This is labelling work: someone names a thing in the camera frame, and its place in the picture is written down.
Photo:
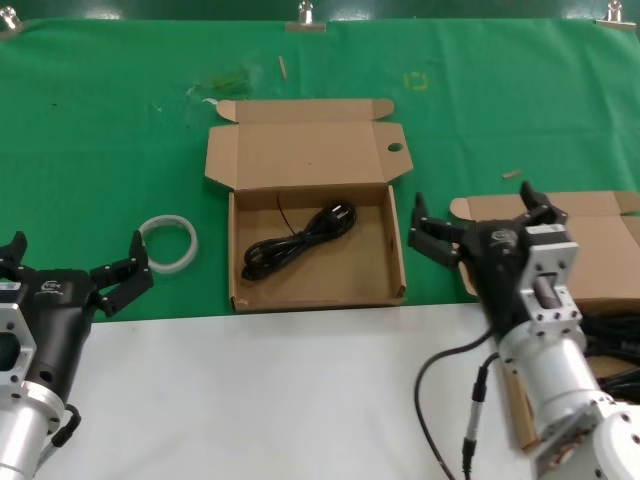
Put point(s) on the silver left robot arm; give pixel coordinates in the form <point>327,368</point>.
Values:
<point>20,430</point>

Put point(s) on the clear tape roll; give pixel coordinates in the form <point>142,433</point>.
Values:
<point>172,268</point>

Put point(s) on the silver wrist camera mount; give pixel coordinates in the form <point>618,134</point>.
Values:
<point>15,370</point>
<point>560,260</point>

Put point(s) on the short wooden piece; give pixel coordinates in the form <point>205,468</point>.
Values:
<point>512,174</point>

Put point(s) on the green table cloth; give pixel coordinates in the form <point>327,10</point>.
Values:
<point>100,150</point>

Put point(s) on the metal binder clip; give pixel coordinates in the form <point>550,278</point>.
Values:
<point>306,25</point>
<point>11,25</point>
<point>615,21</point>

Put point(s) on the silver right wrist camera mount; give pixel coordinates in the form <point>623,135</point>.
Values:
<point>560,260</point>

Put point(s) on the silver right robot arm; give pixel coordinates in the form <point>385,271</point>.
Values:
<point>565,390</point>

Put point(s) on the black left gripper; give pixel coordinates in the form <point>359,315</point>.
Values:
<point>55,320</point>

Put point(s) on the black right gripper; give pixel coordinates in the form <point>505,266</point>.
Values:
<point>500,270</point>

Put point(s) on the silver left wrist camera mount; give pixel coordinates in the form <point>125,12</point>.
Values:
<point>15,370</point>

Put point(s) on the clear plastic wrapper scrap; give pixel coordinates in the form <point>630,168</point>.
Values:
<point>230,82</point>

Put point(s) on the cardboard box with round hole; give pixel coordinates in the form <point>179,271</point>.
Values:
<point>310,150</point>

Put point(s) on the thin wooden stick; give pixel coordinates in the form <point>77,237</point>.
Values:
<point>283,67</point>

